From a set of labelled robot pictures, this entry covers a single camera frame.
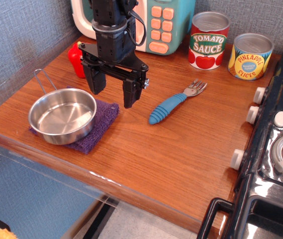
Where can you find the blue handled toy fork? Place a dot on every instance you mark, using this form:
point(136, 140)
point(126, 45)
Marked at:
point(167, 106)

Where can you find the orange object bottom left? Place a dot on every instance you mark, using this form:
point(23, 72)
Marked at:
point(5, 234)

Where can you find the black toy stove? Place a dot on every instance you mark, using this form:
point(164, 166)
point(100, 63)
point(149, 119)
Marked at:
point(258, 192)

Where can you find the black oven door handle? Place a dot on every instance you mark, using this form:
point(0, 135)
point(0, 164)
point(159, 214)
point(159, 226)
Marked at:
point(216, 205)

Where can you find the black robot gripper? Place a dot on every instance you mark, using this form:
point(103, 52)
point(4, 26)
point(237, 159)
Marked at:
point(114, 55)

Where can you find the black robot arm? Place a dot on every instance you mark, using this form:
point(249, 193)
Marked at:
point(114, 23)

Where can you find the white stove knob middle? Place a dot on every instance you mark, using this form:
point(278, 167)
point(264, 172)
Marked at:
point(252, 114)

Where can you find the red toy bell pepper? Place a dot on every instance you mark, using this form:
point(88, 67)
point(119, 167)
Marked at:
point(75, 57)

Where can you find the white stove knob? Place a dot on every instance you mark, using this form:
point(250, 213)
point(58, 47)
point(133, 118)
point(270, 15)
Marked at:
point(252, 114)
point(259, 94)
point(236, 159)

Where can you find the teal toy microwave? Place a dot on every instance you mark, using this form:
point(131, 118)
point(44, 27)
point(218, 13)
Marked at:
point(167, 22)

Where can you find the white stove knob bottom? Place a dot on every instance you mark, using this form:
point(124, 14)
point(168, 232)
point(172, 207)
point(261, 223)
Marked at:
point(236, 159)

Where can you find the pineapple slices can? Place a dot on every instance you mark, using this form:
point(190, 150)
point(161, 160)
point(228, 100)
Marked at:
point(250, 56)

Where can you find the white stove knob top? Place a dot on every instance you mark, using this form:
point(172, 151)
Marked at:
point(259, 94)

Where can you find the stainless steel pan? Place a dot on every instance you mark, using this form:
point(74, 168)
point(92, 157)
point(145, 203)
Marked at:
point(62, 116)

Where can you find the tomato sauce can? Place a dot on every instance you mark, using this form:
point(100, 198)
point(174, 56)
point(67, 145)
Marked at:
point(208, 37)

